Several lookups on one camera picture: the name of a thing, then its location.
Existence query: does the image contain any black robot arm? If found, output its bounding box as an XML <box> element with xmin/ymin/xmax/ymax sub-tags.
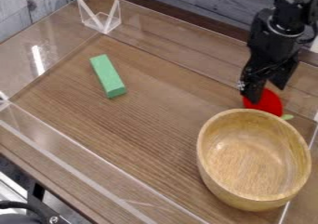
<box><xmin>237</xmin><ymin>0</ymin><xmax>318</xmax><ymax>104</ymax></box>

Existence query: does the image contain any clear acrylic corner bracket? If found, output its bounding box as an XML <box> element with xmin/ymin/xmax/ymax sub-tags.
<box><xmin>77</xmin><ymin>0</ymin><xmax>121</xmax><ymax>34</ymax></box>

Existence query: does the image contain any black table frame bracket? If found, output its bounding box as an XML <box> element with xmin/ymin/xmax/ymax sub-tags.
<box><xmin>26</xmin><ymin>181</ymin><xmax>70</xmax><ymax>224</ymax></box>

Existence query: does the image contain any red plush strawberry toy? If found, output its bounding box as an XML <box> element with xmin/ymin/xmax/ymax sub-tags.
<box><xmin>241</xmin><ymin>88</ymin><xmax>293</xmax><ymax>121</ymax></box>

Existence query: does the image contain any black cable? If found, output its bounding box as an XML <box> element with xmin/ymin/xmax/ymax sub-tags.
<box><xmin>0</xmin><ymin>199</ymin><xmax>38</xmax><ymax>219</ymax></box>

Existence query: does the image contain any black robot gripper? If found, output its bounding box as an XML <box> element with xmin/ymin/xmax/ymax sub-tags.
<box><xmin>237</xmin><ymin>8</ymin><xmax>305</xmax><ymax>104</ymax></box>

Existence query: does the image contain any green rectangular block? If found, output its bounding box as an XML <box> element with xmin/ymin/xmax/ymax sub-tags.
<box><xmin>89</xmin><ymin>54</ymin><xmax>126</xmax><ymax>99</ymax></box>

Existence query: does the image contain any wooden bowl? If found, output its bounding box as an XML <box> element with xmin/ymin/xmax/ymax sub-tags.
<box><xmin>196</xmin><ymin>109</ymin><xmax>311</xmax><ymax>212</ymax></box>

